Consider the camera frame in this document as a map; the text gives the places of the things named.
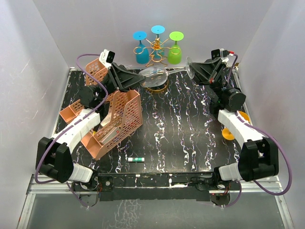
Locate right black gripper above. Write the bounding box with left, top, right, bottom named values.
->
left=187, top=58, right=230, bottom=99

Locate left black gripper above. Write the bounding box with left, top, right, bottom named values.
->
left=97, top=63, right=148, bottom=100

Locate clear wine glass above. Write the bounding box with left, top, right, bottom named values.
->
left=139, top=57, right=195, bottom=88

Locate green wine glass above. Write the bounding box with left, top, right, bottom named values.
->
left=167, top=31, right=184, bottom=65

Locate yellow wine glass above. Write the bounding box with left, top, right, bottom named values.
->
left=222, top=111, right=250, bottom=140

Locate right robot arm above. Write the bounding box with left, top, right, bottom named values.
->
left=186, top=58, right=279, bottom=189

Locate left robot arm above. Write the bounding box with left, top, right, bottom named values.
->
left=35, top=62, right=145, bottom=190

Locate blue wine glass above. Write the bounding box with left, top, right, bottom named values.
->
left=133, top=31, right=149, bottom=64

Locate cyan wine glass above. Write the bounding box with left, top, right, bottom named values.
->
left=151, top=25, right=165, bottom=39

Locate pink plastic file organizer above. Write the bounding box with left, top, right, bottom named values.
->
left=60, top=58, right=142, bottom=160

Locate silver box in organizer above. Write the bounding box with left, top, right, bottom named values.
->
left=100, top=127, right=120, bottom=145

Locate green white glue stick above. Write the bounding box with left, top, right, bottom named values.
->
left=128, top=157, right=145, bottom=162

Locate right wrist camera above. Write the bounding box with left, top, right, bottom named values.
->
left=211, top=48, right=235, bottom=63

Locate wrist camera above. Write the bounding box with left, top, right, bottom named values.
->
left=99, top=49, right=115, bottom=65
left=211, top=48, right=235, bottom=63

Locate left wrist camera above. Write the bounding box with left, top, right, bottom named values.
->
left=99, top=49, right=115, bottom=65

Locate gold wire glass rack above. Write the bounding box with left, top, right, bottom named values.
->
left=145, top=38, right=171, bottom=93

